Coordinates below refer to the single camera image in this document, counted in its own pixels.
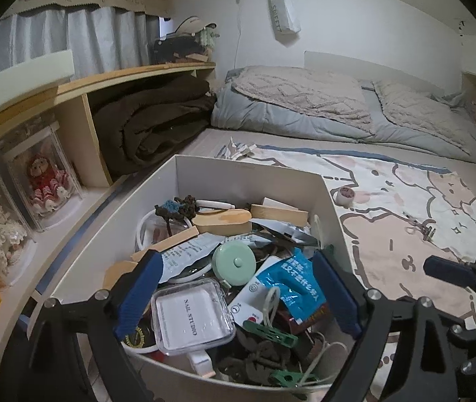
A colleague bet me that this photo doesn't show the mint green tape measure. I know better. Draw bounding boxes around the mint green tape measure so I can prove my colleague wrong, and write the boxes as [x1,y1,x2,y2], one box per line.
[212,241,256,281]

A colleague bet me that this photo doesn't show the blue packet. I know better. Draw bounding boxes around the blue packet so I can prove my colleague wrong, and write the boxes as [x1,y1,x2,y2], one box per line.
[256,248,326,324]

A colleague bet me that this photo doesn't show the white ring cable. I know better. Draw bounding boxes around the white ring cable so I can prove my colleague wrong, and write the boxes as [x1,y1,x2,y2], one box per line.
[136,209,159,256]

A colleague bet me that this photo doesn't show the green knitted item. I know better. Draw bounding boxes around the green knitted item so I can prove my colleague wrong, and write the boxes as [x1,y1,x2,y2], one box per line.
[198,27,221,50]

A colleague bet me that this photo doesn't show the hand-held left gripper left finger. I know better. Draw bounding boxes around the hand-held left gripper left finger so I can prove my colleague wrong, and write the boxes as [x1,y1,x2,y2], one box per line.
[28,250,164,402]

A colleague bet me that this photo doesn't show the small tape roll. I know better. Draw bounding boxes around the small tape roll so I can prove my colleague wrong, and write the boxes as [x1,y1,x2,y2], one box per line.
[334,186,356,207]

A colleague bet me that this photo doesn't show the white foam board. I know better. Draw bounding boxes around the white foam board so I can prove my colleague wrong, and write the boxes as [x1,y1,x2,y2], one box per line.
[0,49,75,93]

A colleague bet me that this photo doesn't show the dark crochet item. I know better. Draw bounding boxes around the dark crochet item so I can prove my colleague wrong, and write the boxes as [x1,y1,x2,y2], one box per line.
[154,195,199,220]

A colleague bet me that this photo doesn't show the black round badge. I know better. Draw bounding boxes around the black round badge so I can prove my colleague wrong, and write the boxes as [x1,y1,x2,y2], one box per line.
[123,322,155,349]

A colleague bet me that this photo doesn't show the white hanging cord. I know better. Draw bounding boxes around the white hanging cord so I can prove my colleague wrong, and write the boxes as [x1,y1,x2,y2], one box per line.
[233,0,244,68]

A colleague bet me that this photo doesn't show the grey curtain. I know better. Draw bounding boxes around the grey curtain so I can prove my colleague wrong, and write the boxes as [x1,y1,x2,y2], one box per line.
[0,8,161,88]

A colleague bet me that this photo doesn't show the brown felt pieces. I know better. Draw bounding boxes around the brown felt pieces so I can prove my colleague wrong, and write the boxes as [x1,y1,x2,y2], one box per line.
[217,327,293,386]

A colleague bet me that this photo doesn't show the light wooden oval brush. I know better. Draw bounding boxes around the light wooden oval brush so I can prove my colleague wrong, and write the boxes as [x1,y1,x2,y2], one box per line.
[192,209,253,235]

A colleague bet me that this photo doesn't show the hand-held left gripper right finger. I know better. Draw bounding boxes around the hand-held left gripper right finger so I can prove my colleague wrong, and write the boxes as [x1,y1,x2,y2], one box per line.
[312,251,465,402]

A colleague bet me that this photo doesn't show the white hanging pouch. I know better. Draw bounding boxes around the white hanging pouch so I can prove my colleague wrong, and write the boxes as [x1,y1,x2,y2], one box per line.
[269,0,301,34]

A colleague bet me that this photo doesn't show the white paper strips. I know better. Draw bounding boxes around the white paper strips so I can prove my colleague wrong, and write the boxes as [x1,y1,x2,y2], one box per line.
[221,137,256,160]

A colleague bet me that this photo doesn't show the wooden block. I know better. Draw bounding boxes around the wooden block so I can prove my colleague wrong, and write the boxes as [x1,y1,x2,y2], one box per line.
[250,204,309,227]

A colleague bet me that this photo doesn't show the wooden pieces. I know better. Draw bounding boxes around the wooden pieces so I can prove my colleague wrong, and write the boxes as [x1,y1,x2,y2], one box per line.
[171,51,210,66]

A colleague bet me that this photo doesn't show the small white tube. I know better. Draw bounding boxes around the small white tube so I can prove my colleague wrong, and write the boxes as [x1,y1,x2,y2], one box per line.
[187,349,217,378]

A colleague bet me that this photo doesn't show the clear plastic case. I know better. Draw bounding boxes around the clear plastic case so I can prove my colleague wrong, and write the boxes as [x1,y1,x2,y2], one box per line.
[151,278,236,356]

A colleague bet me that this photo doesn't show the beige quilted pillow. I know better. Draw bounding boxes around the beige quilted pillow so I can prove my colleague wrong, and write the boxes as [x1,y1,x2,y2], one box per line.
[374,79,476,154]
[232,66,373,130]

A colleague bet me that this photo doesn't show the red doll in clear box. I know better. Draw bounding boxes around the red doll in clear box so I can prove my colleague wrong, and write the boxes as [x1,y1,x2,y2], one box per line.
[3,123,83,231]

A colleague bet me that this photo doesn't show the flat wooden stick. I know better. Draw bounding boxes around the flat wooden stick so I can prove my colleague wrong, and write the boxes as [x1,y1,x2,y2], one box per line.
[131,226,200,262]

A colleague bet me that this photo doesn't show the white pen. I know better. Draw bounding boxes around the white pen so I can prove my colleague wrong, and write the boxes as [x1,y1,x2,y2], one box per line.
[196,200,235,211]

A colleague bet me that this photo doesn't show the beige cap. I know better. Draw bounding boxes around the beige cap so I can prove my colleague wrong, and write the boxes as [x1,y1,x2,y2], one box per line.
[173,16,218,36]

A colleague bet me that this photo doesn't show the printed blanket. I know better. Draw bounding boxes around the printed blanket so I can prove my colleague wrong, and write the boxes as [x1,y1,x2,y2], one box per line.
[217,142,476,402]

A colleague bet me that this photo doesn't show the grey duvet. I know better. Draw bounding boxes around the grey duvet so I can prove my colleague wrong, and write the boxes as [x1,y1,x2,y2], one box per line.
[211,69,476,166]

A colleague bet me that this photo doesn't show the white cardboard box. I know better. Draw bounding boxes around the white cardboard box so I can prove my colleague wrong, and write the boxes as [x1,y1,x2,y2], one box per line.
[33,155,362,402]

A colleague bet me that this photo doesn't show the black bag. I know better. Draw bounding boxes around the black bag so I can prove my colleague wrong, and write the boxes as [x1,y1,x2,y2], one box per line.
[150,36,205,65]

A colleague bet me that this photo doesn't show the white card with red dot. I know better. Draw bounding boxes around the white card with red dot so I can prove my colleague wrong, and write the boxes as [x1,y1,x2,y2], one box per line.
[227,278,276,331]

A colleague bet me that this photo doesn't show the metal clip with green piece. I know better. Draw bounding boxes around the metal clip with green piece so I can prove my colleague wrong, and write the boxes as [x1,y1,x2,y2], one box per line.
[406,215,436,244]

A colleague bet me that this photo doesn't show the brown folded blanket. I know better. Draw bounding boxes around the brown folded blanket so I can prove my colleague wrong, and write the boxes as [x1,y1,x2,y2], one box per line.
[89,76,217,177]

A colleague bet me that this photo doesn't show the white paper sachet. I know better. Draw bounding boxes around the white paper sachet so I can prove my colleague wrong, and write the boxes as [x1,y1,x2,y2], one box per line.
[160,234,224,283]

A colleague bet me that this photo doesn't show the beige bed mattress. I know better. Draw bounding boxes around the beige bed mattress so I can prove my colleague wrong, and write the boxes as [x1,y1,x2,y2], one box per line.
[108,128,476,202]

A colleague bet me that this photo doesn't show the green plastic clip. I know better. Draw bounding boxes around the green plastic clip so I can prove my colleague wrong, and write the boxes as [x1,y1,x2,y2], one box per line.
[243,319,298,346]
[272,371,318,388]

